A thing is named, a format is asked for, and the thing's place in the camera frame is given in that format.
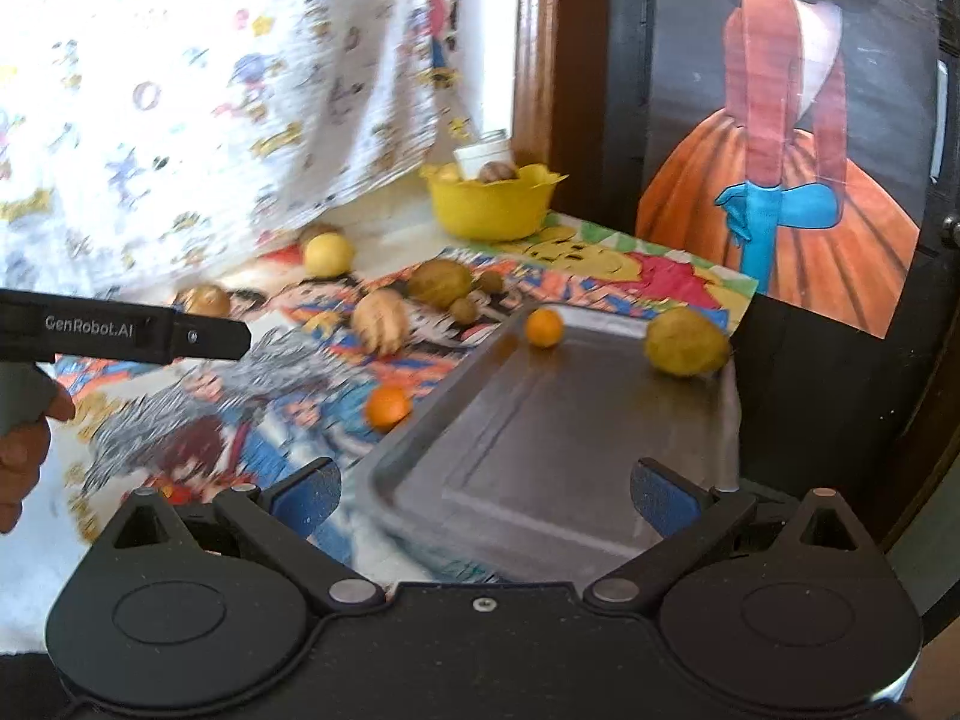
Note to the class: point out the shiny brown round fruit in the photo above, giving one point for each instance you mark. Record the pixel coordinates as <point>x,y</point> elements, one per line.
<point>207,301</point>

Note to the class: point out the wall poster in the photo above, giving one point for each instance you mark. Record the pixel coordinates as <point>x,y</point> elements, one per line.
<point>750,202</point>

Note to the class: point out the yellow plastic bowl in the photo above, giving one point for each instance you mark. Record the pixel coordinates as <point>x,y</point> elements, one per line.
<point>487,210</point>

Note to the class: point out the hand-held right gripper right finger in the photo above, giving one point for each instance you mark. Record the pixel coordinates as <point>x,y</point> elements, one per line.
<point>667,499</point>

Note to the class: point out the large brown kiwi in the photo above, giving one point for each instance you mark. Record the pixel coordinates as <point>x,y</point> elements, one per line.
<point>439,282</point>

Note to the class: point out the person's left hand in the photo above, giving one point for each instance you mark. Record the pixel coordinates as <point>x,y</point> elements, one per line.
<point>26,457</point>

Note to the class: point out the yellow-green pear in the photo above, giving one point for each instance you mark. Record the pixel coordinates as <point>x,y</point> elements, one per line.
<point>686,341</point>

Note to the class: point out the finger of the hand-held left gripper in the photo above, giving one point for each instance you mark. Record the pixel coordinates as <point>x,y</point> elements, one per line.
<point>214,337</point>

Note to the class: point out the brown walnut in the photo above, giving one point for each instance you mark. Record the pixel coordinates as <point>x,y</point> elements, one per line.
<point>499,172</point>

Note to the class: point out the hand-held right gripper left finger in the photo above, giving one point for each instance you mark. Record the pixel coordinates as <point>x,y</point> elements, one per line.
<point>304,499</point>

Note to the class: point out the white cartoon printed blanket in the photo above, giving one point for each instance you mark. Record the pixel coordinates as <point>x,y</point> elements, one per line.
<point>187,90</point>

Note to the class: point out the dark cabinet door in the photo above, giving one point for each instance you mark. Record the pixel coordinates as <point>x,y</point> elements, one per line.
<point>810,405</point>

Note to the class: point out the metal baking tray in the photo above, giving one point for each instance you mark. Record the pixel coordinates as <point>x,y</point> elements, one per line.
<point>540,450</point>

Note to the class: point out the colourful cartoon printed mat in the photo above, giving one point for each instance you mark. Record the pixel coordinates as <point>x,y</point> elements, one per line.
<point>300,390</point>

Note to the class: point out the tan walnut-shaped fruit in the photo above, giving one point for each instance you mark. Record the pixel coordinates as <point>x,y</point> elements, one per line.
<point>381,319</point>

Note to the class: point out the small orange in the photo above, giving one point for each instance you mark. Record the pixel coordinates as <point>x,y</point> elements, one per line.
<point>544,328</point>
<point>388,405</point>

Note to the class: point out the brown wooden door frame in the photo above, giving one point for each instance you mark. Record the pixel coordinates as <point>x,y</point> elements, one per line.
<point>536,52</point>

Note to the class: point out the small brown nut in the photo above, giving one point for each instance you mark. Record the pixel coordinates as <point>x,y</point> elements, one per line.
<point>463,310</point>
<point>491,282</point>

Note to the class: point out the yellow lemon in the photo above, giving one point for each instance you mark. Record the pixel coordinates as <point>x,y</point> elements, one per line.
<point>328,252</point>

